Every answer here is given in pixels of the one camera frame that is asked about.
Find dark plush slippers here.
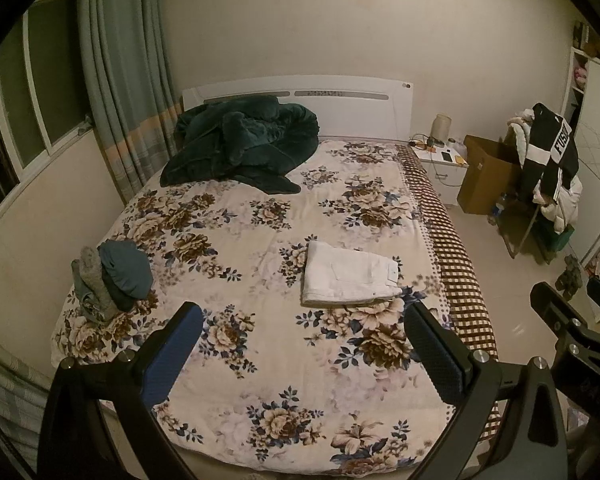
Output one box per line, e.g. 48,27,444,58
560,255,584,296

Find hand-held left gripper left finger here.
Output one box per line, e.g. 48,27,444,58
37,301,204,480

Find dark green blanket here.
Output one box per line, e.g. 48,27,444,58
160,96,319,195

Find white framed window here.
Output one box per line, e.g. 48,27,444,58
0,0,93,231

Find green striped curtain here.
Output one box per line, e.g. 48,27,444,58
0,330,56,461
77,0,186,206

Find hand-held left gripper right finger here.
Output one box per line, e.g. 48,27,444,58
403,301,569,480

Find cream table lamp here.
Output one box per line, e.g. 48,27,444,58
432,114,453,143

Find teal folded garment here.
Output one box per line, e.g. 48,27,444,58
97,240,154,312

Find large cardboard box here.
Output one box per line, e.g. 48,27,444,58
456,135,523,216

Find white bed headboard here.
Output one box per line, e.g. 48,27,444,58
181,75,415,142

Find metal chair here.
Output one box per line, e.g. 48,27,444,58
497,195,546,261

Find grey-blue folded garment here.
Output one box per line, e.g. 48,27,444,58
70,260,106,323

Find grey knit folded garment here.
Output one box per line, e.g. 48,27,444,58
79,245,118,318

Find white nightstand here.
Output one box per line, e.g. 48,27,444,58
410,142,471,208

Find green storage box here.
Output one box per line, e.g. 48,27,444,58
545,222,576,256

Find white pants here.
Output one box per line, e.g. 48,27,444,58
301,241,403,308

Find white wardrobe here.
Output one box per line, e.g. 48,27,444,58
565,20,600,326

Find brown checkered bed cover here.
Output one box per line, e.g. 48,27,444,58
395,144,501,443

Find white puffer jacket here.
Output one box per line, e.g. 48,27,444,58
505,117,583,235

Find bed with floral cover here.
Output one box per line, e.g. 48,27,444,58
50,139,453,471

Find black and white jacket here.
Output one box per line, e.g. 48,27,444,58
522,103,580,206

